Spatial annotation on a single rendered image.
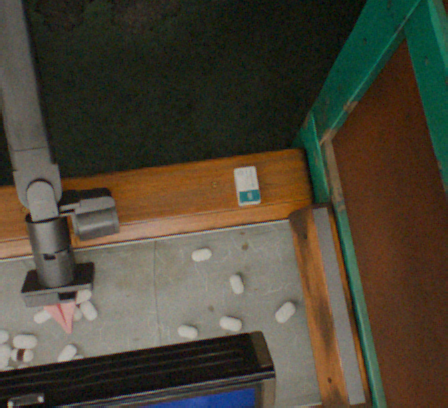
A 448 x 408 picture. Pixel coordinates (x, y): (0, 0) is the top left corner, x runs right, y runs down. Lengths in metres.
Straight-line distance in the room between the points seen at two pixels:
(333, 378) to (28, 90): 0.57
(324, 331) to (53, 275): 0.40
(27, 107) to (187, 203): 0.32
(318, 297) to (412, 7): 0.47
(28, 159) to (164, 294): 0.33
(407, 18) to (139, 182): 0.54
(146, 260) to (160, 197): 0.11
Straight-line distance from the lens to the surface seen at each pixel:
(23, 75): 0.76
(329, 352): 0.87
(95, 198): 0.83
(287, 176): 0.98
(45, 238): 0.84
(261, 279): 0.96
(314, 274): 0.88
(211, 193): 0.96
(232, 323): 0.94
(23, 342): 0.97
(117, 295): 0.96
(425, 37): 0.55
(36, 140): 0.78
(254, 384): 0.59
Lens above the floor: 1.69
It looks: 75 degrees down
